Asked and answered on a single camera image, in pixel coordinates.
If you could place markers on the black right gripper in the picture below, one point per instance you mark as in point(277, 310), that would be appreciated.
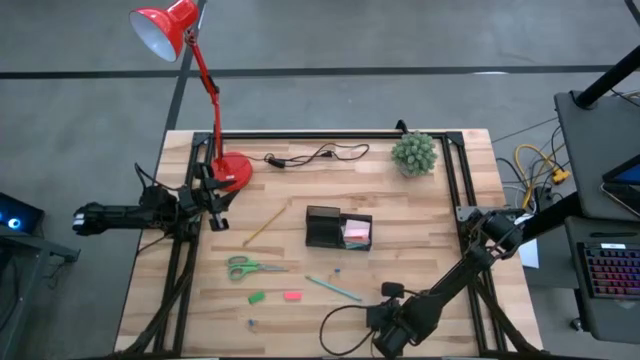
point(415, 315)

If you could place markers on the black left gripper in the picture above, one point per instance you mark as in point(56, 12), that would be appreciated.
point(205, 197)

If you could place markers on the yellow pencil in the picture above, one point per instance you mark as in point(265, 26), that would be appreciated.
point(265, 225)

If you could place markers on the teal pencil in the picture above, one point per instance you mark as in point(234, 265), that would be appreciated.
point(330, 286)

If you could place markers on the pink eraser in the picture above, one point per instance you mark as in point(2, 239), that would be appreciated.
point(293, 296)

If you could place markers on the black mesh desk organizer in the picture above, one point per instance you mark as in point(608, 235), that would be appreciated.
point(322, 227)

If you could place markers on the pink sticky note pad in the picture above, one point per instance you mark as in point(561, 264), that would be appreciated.
point(356, 229)

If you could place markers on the green eraser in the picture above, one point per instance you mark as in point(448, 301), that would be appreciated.
point(256, 298)

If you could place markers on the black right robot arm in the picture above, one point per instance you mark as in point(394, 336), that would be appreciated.
point(460, 272)

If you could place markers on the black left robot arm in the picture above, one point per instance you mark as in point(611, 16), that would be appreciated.
point(115, 216)

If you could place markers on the red desk lamp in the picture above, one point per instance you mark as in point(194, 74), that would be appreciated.
point(232, 167)

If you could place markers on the white paper sheet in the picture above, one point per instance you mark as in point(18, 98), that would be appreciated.
point(531, 255)

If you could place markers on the green potted succulent plant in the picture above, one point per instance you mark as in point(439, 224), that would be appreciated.
point(414, 152)

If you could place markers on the black clamp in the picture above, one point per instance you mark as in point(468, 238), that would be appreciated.
point(401, 126)

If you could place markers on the black caster wheel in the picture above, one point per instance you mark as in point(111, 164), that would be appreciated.
point(576, 324)

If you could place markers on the grey keyboard desk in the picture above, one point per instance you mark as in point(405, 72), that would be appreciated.
point(572, 280)

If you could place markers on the black metal bar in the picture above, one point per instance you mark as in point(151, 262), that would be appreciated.
point(555, 215)

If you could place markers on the black computer with blue light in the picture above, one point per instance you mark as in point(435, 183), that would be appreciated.
point(17, 215)

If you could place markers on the dark metal stand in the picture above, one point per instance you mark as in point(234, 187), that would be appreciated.
point(20, 280)

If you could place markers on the backlit computer keyboard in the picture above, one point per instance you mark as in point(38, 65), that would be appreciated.
point(612, 270)

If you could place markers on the grey side desk top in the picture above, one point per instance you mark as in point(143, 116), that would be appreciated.
point(585, 160)

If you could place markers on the black laptop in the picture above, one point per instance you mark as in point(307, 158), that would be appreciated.
point(625, 180)

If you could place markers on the black stand pole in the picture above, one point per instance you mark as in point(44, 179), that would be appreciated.
point(605, 80)

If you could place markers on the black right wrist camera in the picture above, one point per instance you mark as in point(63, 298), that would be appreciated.
point(392, 289)

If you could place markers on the black aluminium table frame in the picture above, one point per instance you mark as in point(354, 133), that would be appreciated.
point(325, 135)

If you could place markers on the grey metal bracket plate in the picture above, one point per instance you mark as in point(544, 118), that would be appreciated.
point(465, 212)

